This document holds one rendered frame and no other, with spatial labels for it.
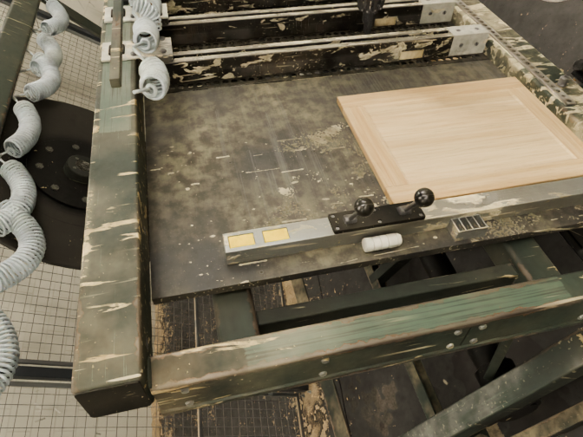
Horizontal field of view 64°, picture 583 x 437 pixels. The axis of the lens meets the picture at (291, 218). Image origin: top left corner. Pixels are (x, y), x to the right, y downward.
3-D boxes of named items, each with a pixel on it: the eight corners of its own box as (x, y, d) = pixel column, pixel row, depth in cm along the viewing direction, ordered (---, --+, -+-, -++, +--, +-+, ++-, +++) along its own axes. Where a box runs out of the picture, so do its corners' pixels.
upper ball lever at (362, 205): (358, 228, 96) (379, 212, 84) (341, 231, 96) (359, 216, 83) (355, 210, 97) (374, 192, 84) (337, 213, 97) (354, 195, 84)
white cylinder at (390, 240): (365, 255, 96) (401, 249, 97) (367, 246, 93) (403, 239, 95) (360, 244, 98) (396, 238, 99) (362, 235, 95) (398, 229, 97)
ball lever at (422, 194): (412, 218, 99) (440, 203, 86) (396, 222, 98) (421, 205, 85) (408, 202, 99) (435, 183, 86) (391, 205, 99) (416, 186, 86)
